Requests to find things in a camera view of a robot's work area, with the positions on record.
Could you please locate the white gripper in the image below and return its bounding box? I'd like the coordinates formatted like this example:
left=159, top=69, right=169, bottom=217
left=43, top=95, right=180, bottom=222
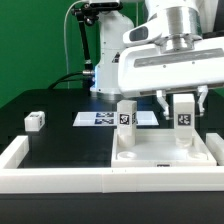
left=118, top=37, right=224, bottom=120

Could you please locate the white square table top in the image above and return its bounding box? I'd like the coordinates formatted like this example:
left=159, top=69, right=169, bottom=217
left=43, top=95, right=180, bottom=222
left=111, top=129, right=217, bottom=167

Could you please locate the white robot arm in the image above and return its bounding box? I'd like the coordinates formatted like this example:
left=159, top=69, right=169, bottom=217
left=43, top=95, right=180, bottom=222
left=79, top=0, right=224, bottom=115

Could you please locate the white sheet with tags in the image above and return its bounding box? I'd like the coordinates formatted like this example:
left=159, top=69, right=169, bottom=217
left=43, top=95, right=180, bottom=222
left=73, top=111, right=158, bottom=127

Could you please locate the white U-shaped obstacle fence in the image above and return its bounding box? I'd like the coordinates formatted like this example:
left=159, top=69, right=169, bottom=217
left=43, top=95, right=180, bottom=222
left=0, top=135, right=224, bottom=194

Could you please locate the black cable bundle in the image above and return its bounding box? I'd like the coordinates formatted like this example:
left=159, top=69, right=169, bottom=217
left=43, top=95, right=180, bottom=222
left=48, top=6, right=98, bottom=90

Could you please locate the white cable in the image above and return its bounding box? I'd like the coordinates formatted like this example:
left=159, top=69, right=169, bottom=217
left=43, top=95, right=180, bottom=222
left=63, top=0, right=88, bottom=90

